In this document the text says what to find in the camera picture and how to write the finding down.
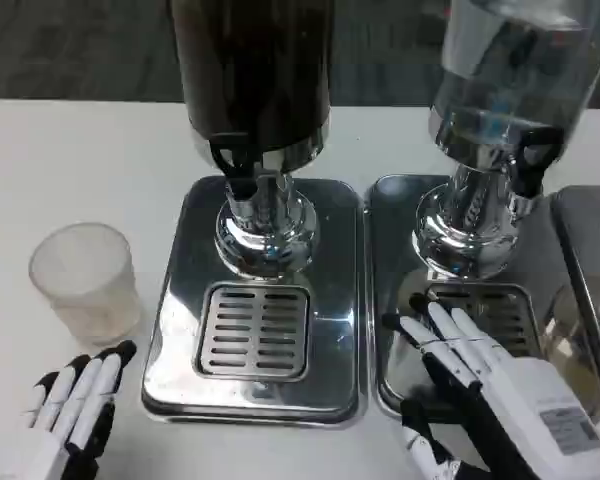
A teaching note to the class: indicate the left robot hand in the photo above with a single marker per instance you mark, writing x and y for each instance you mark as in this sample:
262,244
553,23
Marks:
82,400

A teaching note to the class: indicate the slotted grid of dark dispenser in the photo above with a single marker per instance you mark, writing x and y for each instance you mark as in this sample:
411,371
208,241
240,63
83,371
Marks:
252,332

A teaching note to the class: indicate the slotted grid of water dispenser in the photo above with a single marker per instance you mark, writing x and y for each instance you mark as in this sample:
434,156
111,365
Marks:
510,310

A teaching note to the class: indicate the steel tray under water dispenser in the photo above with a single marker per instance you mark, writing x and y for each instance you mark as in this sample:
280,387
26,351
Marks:
395,240

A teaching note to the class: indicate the black tap of water dispenser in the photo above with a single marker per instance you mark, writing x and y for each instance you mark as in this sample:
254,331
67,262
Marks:
530,160

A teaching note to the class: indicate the dark drink dispenser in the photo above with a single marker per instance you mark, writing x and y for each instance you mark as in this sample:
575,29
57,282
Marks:
255,65

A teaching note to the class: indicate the clear water dispenser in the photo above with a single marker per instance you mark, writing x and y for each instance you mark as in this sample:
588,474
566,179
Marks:
510,75

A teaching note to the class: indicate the clear ribbed glass cup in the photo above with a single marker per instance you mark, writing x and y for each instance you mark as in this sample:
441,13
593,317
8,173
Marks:
87,285

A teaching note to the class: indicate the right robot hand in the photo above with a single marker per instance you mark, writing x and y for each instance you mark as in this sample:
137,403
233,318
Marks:
520,395

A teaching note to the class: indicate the black tap of dark dispenser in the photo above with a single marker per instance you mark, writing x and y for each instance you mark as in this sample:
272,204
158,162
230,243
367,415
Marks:
235,165

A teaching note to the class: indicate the steel tray under dark dispenser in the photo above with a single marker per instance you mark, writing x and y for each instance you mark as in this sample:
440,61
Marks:
335,300

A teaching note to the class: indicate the steel tray of cut-off dispenser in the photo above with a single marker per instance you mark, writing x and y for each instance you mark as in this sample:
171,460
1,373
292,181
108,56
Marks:
585,240

